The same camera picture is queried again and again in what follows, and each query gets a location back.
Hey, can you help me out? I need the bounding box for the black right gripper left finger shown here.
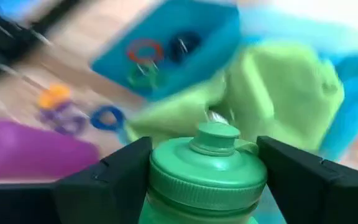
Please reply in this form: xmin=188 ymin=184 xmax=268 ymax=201
xmin=54 ymin=136 xmax=154 ymax=224

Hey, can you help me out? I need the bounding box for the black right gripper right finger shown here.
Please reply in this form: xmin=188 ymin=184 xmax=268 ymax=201
xmin=255 ymin=135 xmax=358 ymax=224

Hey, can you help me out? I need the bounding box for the orange coil wristband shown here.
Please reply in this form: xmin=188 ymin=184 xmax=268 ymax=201
xmin=37 ymin=83 xmax=71 ymax=110

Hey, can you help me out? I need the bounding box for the purple coil wristband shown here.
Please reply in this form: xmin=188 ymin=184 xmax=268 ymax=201
xmin=37 ymin=102 xmax=74 ymax=126
xmin=54 ymin=113 xmax=88 ymax=136

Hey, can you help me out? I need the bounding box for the magenta sports bottle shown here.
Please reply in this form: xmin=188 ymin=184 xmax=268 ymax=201
xmin=0 ymin=119 xmax=101 ymax=180

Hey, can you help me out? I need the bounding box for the green sports bottle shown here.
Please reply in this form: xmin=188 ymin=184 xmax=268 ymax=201
xmin=138 ymin=121 xmax=269 ymax=224

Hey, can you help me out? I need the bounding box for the teal towel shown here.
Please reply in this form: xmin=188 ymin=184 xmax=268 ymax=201
xmin=317 ymin=52 xmax=358 ymax=162

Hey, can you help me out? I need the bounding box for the green towel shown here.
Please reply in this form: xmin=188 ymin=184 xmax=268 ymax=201
xmin=124 ymin=42 xmax=345 ymax=153

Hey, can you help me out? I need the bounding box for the green coil wristband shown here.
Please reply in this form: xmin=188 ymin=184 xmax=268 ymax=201
xmin=135 ymin=60 xmax=163 ymax=82
xmin=127 ymin=67 xmax=155 ymax=90

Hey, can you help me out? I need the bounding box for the red coil wristband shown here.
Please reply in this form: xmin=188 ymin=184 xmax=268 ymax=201
xmin=126 ymin=38 xmax=165 ymax=65

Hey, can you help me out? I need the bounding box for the blue coil wristband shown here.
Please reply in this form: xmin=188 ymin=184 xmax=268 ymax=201
xmin=89 ymin=105 xmax=126 ymax=131

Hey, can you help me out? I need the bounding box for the dark teal plastic bin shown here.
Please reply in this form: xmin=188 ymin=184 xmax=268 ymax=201
xmin=90 ymin=0 xmax=242 ymax=102

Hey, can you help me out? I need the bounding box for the light teal translucent bin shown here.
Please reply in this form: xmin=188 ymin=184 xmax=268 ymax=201
xmin=237 ymin=6 xmax=358 ymax=162

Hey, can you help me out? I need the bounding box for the black coil wristband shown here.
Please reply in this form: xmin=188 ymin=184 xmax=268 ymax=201
xmin=167 ymin=30 xmax=203 ymax=62

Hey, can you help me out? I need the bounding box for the black metal table frame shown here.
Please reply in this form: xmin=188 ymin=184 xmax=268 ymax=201
xmin=26 ymin=0 xmax=86 ymax=35

